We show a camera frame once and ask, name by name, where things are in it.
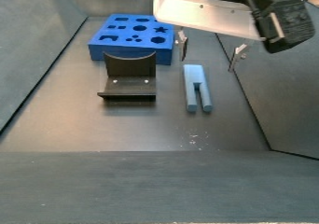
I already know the light blue square-circle object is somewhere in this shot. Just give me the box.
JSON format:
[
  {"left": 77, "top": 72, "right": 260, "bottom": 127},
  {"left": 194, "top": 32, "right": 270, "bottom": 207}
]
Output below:
[{"left": 183, "top": 64, "right": 214, "bottom": 112}]

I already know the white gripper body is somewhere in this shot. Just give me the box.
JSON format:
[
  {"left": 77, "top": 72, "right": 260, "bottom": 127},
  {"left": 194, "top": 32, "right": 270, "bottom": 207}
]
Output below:
[{"left": 154, "top": 0, "right": 315, "bottom": 41}]

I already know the black camera cable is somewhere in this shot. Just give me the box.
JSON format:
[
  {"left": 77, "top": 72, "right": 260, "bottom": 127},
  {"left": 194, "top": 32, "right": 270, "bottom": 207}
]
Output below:
[{"left": 235, "top": 0, "right": 272, "bottom": 39}]

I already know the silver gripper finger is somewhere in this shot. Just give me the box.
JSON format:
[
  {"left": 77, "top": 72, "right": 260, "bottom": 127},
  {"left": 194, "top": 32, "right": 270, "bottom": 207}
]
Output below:
[
  {"left": 228, "top": 44, "right": 248, "bottom": 72},
  {"left": 176, "top": 29, "right": 188, "bottom": 61}
]

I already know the blue shape-sorting fixture block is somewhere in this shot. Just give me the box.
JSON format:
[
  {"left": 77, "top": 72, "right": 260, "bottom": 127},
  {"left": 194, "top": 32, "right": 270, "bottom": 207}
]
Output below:
[{"left": 87, "top": 14, "right": 175, "bottom": 65}]

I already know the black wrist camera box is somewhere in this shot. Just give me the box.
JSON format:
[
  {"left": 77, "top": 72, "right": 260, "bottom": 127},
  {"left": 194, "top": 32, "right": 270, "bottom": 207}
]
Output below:
[{"left": 220, "top": 0, "right": 315, "bottom": 53}]

